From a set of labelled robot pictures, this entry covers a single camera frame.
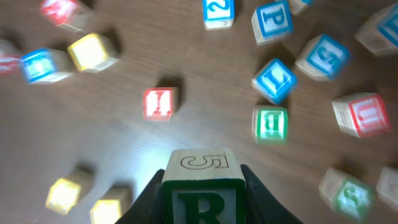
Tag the blue P block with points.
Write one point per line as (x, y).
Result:
(272, 22)

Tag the green J block right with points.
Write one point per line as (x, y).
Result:
(345, 194)

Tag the green B block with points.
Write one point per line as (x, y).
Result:
(270, 124)

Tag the plain wood red-side block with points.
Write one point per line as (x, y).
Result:
(10, 57)

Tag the blue 2 block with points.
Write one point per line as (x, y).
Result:
(218, 14)

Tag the green 4 block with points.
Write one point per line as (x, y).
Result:
(386, 187)

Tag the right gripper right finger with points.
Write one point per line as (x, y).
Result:
(261, 206)

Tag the green R block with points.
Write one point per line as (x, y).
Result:
(204, 186)

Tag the blue L block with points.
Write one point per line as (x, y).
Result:
(274, 81)

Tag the blue 5 block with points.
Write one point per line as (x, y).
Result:
(322, 58)

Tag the red A block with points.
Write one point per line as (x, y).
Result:
(72, 15)

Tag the yellow O block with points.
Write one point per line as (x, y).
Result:
(111, 206)

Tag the blue T block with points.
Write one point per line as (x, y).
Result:
(45, 66)

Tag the red U block right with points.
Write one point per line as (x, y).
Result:
(361, 114)

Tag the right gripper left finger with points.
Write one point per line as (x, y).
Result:
(148, 208)

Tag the yellow C block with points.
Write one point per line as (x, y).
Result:
(68, 191)

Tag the blue D block right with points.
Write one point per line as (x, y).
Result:
(379, 33)

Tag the red I block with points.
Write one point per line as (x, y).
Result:
(160, 103)

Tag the yellow S block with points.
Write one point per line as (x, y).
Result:
(93, 53)

